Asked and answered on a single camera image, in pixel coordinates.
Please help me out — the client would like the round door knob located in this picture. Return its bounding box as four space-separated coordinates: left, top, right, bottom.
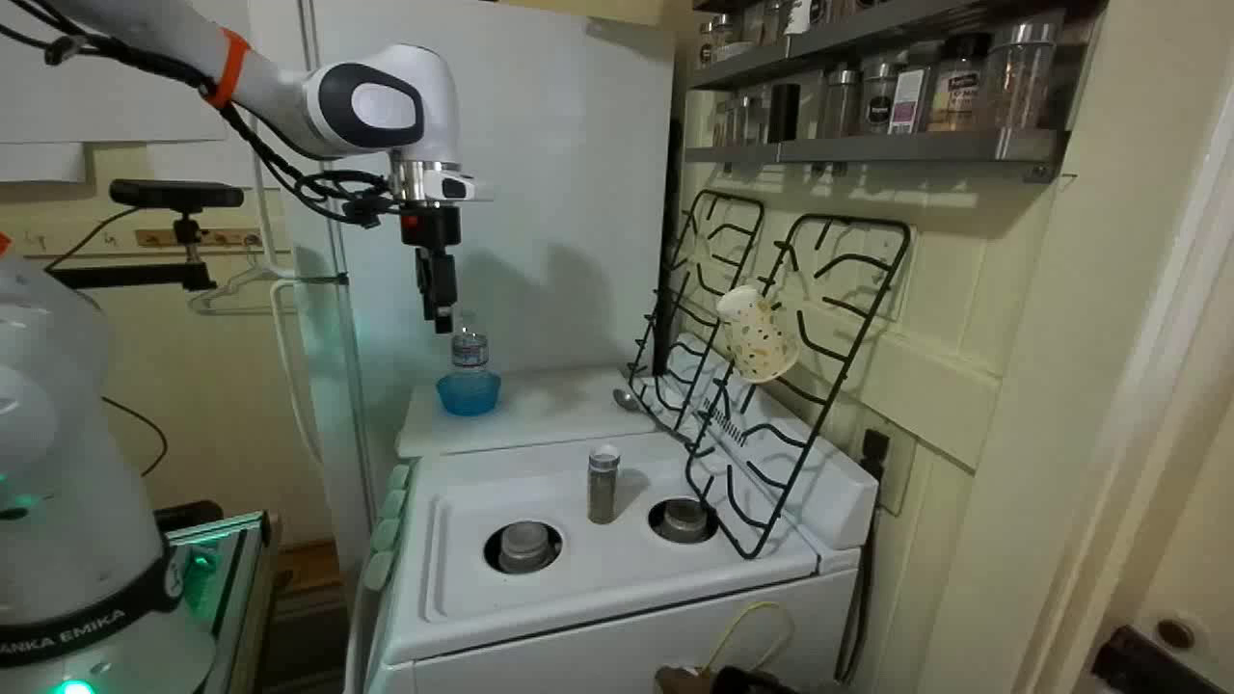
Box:
1148 612 1200 657

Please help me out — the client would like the white label spice jar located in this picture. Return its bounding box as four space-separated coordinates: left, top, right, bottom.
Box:
884 49 936 138

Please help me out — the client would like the grey wall spice shelf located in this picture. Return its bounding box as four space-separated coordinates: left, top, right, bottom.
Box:
678 0 1112 187

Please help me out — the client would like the white gas stove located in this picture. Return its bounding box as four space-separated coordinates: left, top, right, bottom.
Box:
343 362 889 694

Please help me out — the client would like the small black stove grate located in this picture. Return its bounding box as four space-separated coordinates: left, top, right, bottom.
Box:
625 187 772 454

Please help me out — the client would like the blue bowl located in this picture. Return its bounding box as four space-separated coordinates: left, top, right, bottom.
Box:
431 367 506 421

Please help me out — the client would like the black wall cable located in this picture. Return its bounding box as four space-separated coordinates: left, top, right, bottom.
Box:
96 391 173 482

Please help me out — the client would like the round stove burner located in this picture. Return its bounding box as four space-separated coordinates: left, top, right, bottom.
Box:
479 518 569 578
643 494 720 549

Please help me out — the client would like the black camera on stand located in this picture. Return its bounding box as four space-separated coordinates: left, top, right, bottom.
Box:
46 178 253 297

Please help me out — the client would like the black power cable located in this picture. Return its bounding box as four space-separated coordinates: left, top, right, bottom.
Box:
831 511 881 687

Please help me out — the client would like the wall power outlet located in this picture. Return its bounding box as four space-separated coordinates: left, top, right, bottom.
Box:
855 426 918 520

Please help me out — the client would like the grey spice shaker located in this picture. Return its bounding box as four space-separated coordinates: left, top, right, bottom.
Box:
587 445 625 530

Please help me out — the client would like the tall clear glass jar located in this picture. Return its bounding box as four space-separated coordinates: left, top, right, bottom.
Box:
990 17 1071 166

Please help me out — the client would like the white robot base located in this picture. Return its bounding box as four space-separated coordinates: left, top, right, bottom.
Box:
0 229 281 694

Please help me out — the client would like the brown label spice jar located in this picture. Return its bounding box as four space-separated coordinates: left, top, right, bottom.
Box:
927 31 1001 138

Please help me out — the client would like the beige looped cord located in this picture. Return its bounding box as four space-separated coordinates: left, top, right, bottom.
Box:
708 598 801 680

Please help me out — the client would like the large black stove grate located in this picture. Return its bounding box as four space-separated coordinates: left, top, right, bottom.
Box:
678 207 913 565

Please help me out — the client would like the clear plastic bottle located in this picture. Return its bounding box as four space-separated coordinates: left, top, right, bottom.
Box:
448 326 493 385

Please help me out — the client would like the black door handle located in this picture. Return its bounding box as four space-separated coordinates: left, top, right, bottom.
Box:
1089 620 1226 694

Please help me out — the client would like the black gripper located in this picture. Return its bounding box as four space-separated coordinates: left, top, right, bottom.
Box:
396 197 468 337

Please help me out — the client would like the small dark spice jar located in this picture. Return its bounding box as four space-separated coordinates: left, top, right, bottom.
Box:
818 62 864 144

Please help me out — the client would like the white refrigerator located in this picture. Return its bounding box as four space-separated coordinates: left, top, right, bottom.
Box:
242 0 684 554

